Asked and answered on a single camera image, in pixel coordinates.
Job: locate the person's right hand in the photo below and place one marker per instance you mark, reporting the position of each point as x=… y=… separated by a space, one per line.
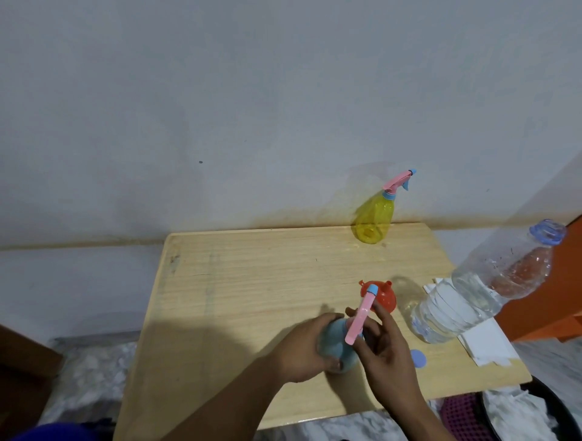
x=393 y=368

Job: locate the person's left hand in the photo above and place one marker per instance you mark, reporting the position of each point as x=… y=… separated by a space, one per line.
x=298 y=352

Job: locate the blue bottle cap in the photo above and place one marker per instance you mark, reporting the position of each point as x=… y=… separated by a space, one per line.
x=419 y=359

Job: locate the blue spray bottle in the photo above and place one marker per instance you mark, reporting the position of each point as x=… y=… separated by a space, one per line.
x=336 y=345

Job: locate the red plastic funnel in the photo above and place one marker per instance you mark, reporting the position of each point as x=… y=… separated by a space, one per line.
x=384 y=297

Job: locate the white paper napkins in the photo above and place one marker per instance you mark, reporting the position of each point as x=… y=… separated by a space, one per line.
x=489 y=343

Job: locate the clear plastic water bottle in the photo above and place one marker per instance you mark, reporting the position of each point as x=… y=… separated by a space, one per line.
x=468 y=295

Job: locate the yellow spray bottle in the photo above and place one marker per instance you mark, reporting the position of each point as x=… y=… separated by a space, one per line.
x=373 y=222

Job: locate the person's left forearm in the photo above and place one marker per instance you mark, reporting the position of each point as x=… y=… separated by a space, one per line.
x=227 y=409

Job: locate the pink waste basket black liner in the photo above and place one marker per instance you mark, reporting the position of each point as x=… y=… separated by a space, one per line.
x=459 y=418

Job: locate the wooden table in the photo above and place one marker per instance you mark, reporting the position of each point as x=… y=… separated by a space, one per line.
x=227 y=295

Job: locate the crumpled white tissues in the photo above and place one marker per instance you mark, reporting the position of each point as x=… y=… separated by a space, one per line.
x=514 y=415

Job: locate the orange cabinet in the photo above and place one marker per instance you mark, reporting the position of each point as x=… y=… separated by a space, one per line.
x=554 y=300

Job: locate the blue plastic basin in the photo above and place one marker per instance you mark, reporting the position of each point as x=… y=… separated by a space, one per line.
x=59 y=434

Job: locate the dark brown wooden furniture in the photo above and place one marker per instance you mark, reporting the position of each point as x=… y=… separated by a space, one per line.
x=22 y=381

